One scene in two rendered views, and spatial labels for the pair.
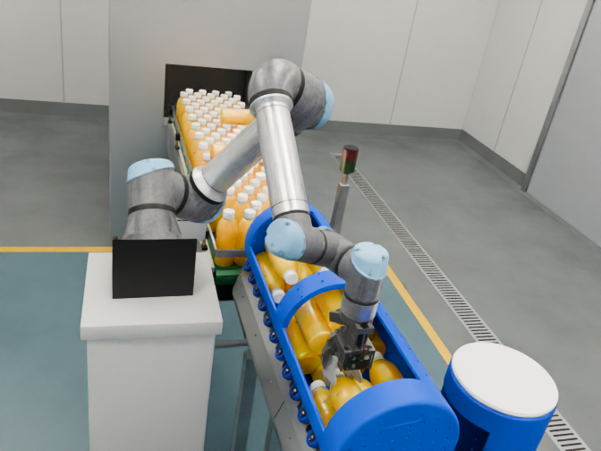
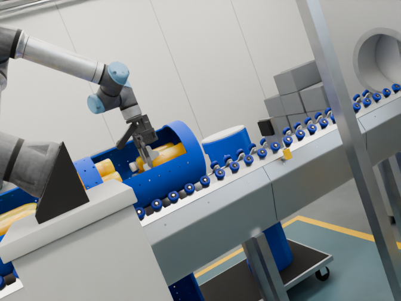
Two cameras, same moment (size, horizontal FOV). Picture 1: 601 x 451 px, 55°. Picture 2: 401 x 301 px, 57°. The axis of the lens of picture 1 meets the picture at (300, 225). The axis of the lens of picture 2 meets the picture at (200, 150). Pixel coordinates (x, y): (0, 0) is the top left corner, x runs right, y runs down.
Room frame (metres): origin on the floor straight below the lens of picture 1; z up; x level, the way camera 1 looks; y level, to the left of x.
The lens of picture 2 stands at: (0.83, 1.35, 1.30)
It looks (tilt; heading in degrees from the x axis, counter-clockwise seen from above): 8 degrees down; 269
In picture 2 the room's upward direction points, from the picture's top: 21 degrees counter-clockwise
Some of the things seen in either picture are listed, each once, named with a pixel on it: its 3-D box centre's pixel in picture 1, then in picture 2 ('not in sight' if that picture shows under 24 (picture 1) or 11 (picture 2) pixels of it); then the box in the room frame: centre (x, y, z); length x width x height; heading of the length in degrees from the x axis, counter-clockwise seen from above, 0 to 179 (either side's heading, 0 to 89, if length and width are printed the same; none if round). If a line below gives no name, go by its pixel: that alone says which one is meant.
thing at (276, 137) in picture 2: not in sight; (270, 134); (0.47, -0.42, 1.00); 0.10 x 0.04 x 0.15; 111
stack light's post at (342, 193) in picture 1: (321, 294); not in sight; (2.20, -0.15, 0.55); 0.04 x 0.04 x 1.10; 21
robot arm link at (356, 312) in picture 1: (360, 304); (131, 113); (1.01, -0.15, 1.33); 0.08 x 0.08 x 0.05
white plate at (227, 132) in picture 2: not in sight; (222, 134); (0.64, -0.88, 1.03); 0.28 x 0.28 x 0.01
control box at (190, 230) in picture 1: (188, 214); not in sight; (1.80, 0.40, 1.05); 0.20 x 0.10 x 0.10; 21
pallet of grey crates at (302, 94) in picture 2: not in sight; (321, 108); (-0.83, -3.26, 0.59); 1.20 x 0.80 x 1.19; 109
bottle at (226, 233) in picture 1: (225, 239); not in sight; (1.77, 0.25, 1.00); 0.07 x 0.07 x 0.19
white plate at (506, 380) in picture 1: (503, 377); not in sight; (1.23, -0.60, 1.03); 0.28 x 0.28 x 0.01
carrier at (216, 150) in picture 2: not in sight; (247, 200); (0.64, -0.88, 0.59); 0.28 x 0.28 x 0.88
